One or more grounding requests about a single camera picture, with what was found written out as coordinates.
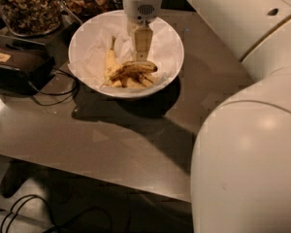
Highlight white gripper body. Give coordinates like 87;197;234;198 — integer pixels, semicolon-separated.
123;0;162;23

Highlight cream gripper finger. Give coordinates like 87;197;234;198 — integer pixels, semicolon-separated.
133;24;153;61
127;20;136;50

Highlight spotted yellow banana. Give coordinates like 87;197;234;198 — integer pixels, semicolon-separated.
105;61;158;81

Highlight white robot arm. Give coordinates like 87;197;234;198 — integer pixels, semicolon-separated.
187;0;291;233

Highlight white bowl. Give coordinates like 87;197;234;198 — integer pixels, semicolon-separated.
67;10;185;100

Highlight left yellow banana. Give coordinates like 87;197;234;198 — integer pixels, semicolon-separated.
104;36;122;87

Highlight right yellow banana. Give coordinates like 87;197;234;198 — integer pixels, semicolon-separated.
138;74;157;87

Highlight middle yellow banana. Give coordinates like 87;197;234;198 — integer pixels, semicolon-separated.
120;76;145;88

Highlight white paper napkin liner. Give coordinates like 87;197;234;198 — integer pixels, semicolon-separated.
68;19;178;91

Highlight metal jar stand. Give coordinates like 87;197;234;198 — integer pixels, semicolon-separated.
0;15;80;67

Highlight large glass nut jar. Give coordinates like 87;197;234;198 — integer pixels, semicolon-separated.
0;0;62;37

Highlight black device with label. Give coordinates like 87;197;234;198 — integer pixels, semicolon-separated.
0;47;55;95

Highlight black cable on table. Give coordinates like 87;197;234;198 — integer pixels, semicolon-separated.
26;67;81;108

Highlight black floor cables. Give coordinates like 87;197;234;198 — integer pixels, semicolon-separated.
0;183;114;233

